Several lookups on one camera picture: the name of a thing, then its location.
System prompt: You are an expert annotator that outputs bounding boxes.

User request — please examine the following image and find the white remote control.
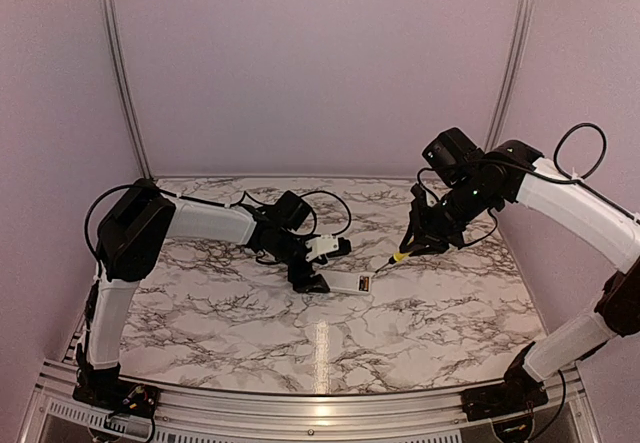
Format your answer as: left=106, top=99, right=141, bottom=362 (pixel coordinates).
left=320, top=270, right=374, bottom=295

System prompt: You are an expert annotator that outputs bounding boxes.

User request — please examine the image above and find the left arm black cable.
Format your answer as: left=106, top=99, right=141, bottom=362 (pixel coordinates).
left=239, top=189, right=352, bottom=239

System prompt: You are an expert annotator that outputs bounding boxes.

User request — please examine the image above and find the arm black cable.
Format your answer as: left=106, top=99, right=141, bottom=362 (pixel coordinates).
left=553, top=122, right=609, bottom=184
left=239, top=189, right=352, bottom=239

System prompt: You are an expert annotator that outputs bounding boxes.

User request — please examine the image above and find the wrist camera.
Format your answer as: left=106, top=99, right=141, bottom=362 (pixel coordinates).
left=410, top=183, right=430, bottom=212
left=305, top=235, right=352, bottom=261

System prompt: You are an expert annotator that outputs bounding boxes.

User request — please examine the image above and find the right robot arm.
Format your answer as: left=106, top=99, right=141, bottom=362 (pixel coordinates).
left=396, top=127, right=639, bottom=411

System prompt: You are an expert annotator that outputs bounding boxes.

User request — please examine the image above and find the battery in remote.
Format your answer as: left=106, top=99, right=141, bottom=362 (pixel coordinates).
left=358, top=275, right=371, bottom=293

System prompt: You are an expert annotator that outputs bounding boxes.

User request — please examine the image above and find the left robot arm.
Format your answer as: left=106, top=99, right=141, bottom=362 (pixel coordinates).
left=76, top=178, right=330, bottom=408

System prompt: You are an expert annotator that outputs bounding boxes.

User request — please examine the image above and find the right aluminium frame post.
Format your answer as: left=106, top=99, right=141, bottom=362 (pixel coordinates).
left=484, top=0, right=535, bottom=150

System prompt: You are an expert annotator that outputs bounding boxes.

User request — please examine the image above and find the yellow handled screwdriver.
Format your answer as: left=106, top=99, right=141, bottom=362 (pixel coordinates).
left=374, top=252, right=410, bottom=274

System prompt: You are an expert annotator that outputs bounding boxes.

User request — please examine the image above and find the left aluminium frame post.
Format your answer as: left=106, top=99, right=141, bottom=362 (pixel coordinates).
left=100, top=0, right=152, bottom=178

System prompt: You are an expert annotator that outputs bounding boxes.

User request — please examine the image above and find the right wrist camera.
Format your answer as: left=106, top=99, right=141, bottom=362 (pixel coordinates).
left=410, top=183, right=430, bottom=212

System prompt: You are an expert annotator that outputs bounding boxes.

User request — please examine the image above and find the front aluminium rail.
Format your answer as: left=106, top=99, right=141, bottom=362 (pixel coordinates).
left=18, top=361, right=601, bottom=442

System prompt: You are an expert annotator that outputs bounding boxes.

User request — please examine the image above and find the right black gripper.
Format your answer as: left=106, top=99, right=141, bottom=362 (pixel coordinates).
left=401, top=173, right=500, bottom=254

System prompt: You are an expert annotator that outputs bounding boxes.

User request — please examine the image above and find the aluminium frame post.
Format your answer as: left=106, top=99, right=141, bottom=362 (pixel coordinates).
left=100, top=0, right=152, bottom=178
left=484, top=0, right=535, bottom=150

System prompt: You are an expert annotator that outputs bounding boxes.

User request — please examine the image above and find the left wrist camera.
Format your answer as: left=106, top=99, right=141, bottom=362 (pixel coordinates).
left=305, top=235, right=352, bottom=261

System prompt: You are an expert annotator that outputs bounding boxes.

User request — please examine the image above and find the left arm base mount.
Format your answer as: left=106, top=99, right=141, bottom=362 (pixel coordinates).
left=73, top=364, right=160, bottom=419

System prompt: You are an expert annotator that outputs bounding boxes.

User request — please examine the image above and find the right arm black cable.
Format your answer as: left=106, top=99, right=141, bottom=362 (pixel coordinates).
left=553, top=122, right=609, bottom=184

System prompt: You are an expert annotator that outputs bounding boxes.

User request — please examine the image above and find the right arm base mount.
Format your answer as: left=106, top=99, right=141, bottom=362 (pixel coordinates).
left=461, top=343, right=549, bottom=421

